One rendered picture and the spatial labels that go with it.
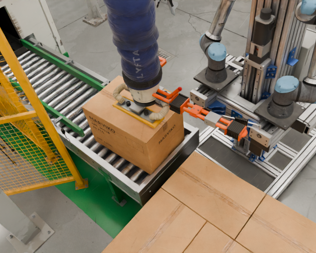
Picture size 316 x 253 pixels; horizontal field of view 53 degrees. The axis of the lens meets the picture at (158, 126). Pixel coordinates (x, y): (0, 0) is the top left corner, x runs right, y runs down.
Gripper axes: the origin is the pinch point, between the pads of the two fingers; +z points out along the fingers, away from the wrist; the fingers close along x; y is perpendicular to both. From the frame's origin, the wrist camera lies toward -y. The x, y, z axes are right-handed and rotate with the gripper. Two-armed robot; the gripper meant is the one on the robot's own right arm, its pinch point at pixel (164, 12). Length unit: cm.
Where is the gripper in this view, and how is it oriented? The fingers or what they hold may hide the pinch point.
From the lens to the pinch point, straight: 199.0
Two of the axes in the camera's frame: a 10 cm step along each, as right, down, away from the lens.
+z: 1.0, 6.5, 7.6
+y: 7.2, -5.8, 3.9
